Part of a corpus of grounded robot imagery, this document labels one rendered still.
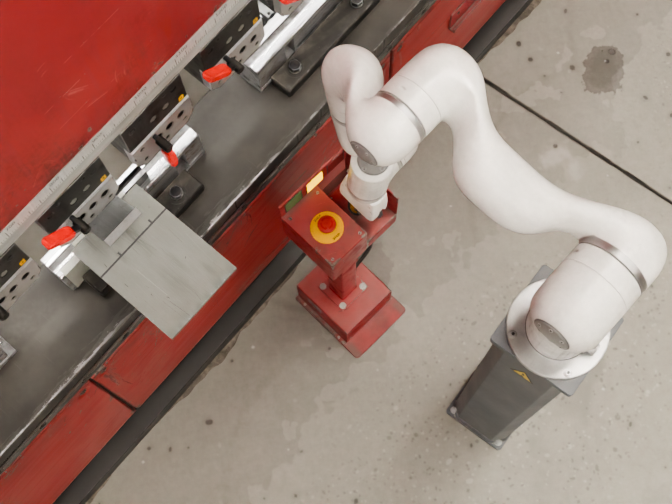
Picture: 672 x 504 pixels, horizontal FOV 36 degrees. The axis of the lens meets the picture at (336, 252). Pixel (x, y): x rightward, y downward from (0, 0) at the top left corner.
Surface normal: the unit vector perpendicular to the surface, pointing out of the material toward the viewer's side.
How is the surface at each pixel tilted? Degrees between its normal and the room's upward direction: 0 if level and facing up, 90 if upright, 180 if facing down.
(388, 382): 0
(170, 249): 0
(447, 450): 0
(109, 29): 90
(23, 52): 90
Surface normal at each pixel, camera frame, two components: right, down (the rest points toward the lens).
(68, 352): -0.02, -0.28
